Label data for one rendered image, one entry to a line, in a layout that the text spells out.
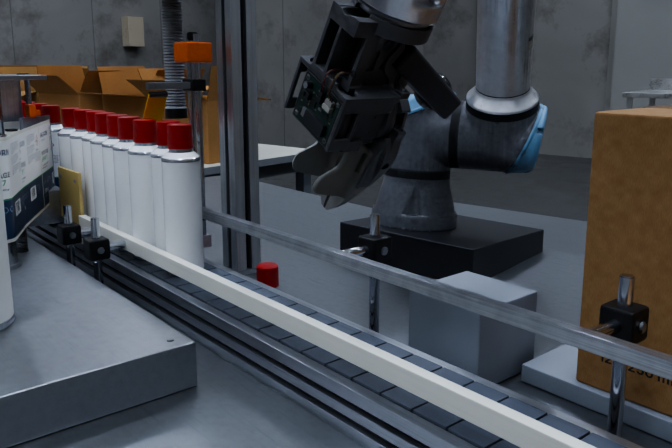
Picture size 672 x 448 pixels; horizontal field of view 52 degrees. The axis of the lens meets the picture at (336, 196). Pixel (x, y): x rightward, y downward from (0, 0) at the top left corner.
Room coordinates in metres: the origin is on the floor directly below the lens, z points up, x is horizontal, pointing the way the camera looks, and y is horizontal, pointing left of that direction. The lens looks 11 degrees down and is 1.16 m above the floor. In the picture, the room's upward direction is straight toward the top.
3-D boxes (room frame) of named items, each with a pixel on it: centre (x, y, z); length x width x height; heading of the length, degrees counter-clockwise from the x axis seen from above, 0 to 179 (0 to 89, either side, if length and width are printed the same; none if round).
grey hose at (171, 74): (1.15, 0.26, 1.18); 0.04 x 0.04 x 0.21
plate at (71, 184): (1.17, 0.46, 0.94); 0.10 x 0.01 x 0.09; 40
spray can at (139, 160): (1.00, 0.28, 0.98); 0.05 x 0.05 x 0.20
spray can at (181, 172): (0.92, 0.21, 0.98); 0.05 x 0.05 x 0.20
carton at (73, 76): (3.36, 1.21, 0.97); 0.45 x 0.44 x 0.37; 143
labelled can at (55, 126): (1.33, 0.55, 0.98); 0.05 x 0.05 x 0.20
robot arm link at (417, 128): (1.20, -0.15, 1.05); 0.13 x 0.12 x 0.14; 72
